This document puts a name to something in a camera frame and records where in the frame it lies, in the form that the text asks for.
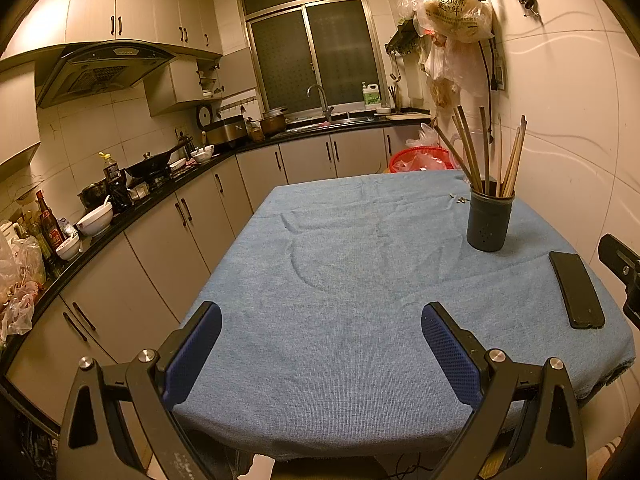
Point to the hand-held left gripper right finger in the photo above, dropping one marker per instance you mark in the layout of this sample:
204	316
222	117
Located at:
450	355

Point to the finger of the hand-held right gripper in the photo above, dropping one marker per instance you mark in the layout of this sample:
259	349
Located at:
622	260

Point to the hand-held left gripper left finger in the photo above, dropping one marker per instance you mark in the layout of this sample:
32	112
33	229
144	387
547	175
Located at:
197	355

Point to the black chopstick holder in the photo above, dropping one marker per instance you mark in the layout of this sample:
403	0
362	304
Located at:
490	222

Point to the group of wooden chopsticks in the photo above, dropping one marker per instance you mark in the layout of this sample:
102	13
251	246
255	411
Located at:
484	160

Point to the black smartphone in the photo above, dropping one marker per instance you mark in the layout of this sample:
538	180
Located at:
576	290

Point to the blue tablecloth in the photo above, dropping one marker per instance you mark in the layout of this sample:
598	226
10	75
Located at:
360	285

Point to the beige base cabinets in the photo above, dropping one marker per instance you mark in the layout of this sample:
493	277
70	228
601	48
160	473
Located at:
150	250

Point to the small food scraps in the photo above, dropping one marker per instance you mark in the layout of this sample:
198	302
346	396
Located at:
462	201

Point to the small white bowl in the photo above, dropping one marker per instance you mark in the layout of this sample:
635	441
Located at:
68	250

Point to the large white bowl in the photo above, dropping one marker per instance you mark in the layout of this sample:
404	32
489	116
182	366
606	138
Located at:
95	220

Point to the gas stove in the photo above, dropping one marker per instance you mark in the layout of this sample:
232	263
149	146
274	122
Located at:
160	182

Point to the black cooking pot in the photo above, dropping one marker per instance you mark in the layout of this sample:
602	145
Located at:
94	195

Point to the clear plastic bag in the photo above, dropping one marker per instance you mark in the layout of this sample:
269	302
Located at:
425	162

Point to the black wok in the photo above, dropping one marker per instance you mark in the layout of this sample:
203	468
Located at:
150	165

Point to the crumpled plastic bags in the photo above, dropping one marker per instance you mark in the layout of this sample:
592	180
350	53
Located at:
20	270

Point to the stacked white bowls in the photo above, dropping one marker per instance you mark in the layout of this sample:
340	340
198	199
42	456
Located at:
204	154

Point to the cluster of condiment bottles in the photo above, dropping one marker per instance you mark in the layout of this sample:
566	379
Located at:
47	220

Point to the red plastic basket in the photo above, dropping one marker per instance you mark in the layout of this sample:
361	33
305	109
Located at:
400	157

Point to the yellow cap oil bottle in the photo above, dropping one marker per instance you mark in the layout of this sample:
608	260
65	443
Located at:
110	167

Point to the dark kettle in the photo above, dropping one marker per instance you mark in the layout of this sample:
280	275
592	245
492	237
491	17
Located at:
185	142

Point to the white plastic bag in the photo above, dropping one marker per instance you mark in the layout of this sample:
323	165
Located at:
425	136

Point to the metal countertop box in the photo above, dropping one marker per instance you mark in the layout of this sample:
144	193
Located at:
225	132

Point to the round kitchen scale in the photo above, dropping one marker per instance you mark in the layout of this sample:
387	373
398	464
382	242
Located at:
205	117

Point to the wooden cutting board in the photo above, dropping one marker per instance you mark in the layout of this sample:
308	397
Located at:
407	116

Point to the brown pot with lid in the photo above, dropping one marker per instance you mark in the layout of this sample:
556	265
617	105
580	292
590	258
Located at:
273	122

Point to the black kitchen countertop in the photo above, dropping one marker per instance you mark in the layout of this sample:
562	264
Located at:
310	136

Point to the steel sink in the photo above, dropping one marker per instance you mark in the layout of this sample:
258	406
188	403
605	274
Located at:
350	120

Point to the hanging white plastic bags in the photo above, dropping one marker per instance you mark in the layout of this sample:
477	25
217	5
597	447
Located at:
450	70

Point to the dark utensil holder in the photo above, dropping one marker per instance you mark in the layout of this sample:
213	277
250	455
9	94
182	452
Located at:
393	100

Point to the white green detergent jug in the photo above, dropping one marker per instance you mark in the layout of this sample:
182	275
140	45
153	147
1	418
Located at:
371	97

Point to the open shelf with bowls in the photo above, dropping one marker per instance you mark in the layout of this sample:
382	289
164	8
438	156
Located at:
209	80

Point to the chrome faucet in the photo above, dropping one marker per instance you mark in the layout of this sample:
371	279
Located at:
325	102

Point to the black range hood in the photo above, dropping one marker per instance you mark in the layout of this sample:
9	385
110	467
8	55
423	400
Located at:
100	72

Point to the plastic bag of flatbread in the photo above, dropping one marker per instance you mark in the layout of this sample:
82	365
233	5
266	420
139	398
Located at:
457	10

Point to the kitchen window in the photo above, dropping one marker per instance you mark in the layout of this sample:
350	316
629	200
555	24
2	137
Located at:
310	45

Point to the wall socket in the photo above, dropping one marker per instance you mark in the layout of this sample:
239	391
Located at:
499	67

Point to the wall hook rail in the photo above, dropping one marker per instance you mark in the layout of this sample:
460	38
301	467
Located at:
237	103

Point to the black wall rack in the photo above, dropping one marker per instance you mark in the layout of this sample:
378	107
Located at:
402	40

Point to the beige wall cabinets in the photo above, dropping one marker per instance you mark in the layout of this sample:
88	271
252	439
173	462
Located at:
140	5

